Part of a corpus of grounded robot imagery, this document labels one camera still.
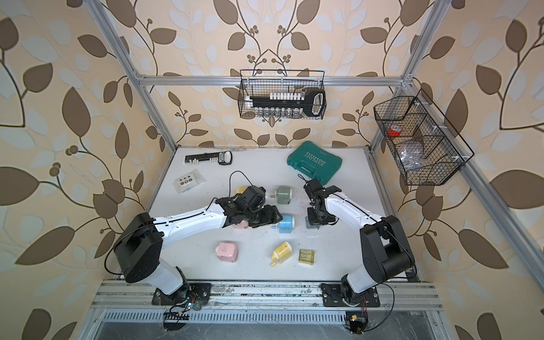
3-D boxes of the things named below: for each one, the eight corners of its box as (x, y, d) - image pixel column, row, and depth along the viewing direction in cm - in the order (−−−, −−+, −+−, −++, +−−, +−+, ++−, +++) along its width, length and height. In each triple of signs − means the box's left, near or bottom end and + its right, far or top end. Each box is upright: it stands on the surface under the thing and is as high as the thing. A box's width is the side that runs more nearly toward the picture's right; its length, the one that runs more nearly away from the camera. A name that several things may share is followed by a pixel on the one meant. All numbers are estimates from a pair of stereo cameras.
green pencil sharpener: (271, 204, 100) (270, 195, 94) (271, 195, 103) (271, 186, 97) (291, 204, 100) (292, 195, 94) (291, 195, 103) (291, 186, 97)
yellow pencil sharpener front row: (271, 268, 82) (271, 261, 76) (268, 254, 85) (267, 247, 79) (292, 260, 84) (293, 254, 78) (288, 247, 87) (288, 240, 81)
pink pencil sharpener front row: (217, 262, 84) (213, 256, 78) (220, 249, 87) (216, 242, 81) (236, 262, 83) (233, 256, 78) (238, 249, 87) (234, 242, 81)
